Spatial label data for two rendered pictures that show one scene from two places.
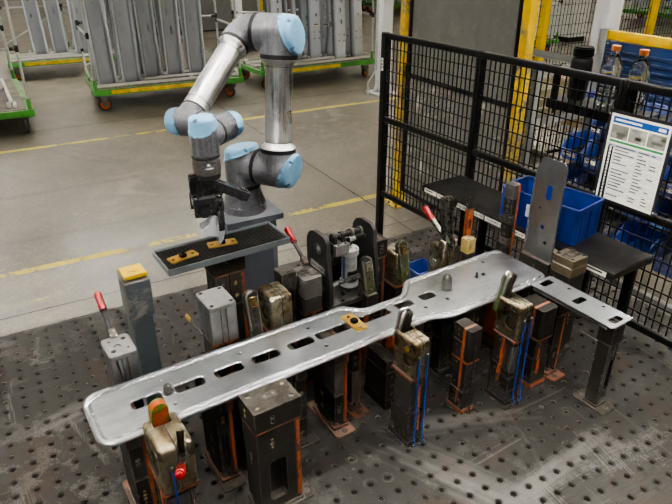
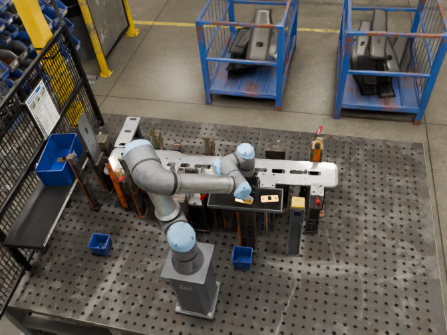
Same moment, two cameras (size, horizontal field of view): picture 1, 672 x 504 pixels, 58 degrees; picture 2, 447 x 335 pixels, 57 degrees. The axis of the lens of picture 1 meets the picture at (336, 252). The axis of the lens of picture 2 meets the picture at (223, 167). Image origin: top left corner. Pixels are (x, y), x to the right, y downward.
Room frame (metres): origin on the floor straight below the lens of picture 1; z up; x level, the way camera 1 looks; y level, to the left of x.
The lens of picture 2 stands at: (2.50, 1.19, 2.80)
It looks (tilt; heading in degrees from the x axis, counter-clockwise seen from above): 48 degrees down; 227
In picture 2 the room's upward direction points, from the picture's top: 7 degrees counter-clockwise
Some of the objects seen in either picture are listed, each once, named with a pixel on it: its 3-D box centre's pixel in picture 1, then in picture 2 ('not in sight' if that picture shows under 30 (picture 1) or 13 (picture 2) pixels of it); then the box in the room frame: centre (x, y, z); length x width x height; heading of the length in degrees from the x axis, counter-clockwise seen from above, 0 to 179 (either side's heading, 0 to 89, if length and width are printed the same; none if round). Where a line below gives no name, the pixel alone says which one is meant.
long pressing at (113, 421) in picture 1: (349, 327); (217, 166); (1.39, -0.04, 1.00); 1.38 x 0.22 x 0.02; 123
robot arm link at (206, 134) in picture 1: (204, 136); (245, 157); (1.57, 0.35, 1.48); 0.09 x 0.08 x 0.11; 157
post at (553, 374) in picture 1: (552, 333); not in sight; (1.58, -0.68, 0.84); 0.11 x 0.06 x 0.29; 33
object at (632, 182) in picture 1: (633, 162); (42, 110); (1.88, -0.96, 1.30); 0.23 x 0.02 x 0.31; 33
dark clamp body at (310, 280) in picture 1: (308, 326); (215, 205); (1.56, 0.08, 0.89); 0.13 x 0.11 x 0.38; 33
